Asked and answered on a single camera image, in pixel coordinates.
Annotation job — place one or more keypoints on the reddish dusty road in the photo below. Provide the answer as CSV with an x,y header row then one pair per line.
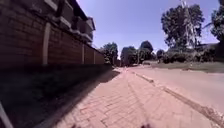
x,y
193,85

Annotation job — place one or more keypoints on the brown brick wall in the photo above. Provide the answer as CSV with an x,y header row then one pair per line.
x,y
23,43

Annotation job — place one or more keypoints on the building with balconies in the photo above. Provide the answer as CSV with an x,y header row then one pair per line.
x,y
78,25

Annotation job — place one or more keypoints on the lattice mast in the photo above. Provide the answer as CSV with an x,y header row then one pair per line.
x,y
188,23

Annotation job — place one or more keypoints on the row of bushes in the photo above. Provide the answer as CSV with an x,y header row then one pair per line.
x,y
186,55

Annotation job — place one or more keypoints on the large tall tree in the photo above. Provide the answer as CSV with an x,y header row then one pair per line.
x,y
176,26

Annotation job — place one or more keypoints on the shaded grass verge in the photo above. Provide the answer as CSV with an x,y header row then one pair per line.
x,y
36,90

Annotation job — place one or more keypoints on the row of trees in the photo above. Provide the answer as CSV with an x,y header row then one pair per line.
x,y
140,53

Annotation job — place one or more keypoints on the pale concrete kerb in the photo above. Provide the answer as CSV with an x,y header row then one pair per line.
x,y
186,101

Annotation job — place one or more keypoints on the red brick path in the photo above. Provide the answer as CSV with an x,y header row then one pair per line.
x,y
133,103

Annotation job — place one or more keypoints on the grass strip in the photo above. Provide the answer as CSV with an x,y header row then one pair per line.
x,y
196,66

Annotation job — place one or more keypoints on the dark leafy tree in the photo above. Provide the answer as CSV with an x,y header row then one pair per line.
x,y
110,53

